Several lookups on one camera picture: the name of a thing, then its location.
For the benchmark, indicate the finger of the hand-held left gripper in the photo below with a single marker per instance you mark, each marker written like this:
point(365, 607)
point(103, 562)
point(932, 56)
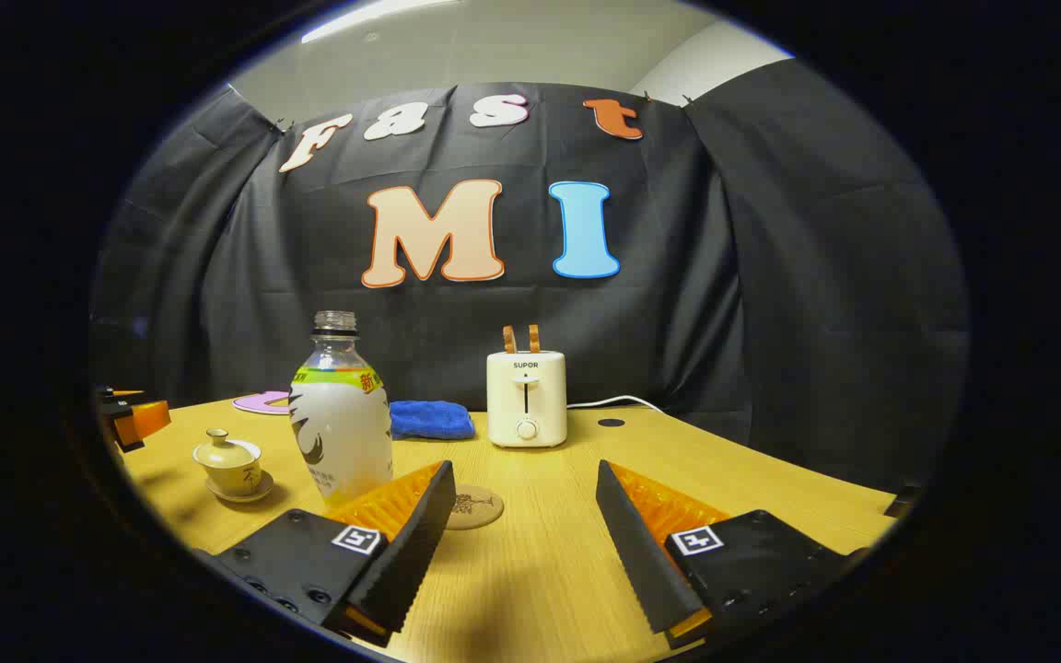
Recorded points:
point(139, 422)
point(121, 395)

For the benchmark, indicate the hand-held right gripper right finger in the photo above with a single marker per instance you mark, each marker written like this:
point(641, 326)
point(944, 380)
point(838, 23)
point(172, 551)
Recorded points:
point(641, 562)

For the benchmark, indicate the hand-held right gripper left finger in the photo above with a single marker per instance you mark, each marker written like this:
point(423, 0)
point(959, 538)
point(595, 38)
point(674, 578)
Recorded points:
point(411, 562)

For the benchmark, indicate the round cork coaster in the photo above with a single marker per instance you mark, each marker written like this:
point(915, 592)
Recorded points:
point(480, 508)

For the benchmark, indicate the cream teacup lid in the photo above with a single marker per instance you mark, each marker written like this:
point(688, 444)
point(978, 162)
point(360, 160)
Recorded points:
point(225, 449)

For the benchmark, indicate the cream teacup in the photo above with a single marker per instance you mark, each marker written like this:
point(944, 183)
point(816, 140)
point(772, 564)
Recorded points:
point(238, 477)

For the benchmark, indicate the plastic water bottle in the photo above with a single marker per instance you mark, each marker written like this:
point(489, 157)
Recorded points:
point(339, 433)

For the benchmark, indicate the purple letter cutout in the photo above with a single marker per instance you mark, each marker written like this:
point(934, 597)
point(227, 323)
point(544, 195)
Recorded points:
point(259, 403)

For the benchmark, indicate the cream saucer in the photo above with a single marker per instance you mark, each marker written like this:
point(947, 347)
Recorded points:
point(259, 493)

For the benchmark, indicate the blue towel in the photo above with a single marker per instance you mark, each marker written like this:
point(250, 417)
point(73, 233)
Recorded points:
point(431, 420)

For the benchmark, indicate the white toaster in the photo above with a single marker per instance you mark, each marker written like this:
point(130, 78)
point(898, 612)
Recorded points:
point(526, 396)

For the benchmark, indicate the bread slice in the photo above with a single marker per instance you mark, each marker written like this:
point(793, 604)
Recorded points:
point(534, 339)
point(509, 340)

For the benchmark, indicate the black backdrop cloth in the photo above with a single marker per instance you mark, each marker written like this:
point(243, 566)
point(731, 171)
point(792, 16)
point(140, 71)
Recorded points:
point(770, 276)

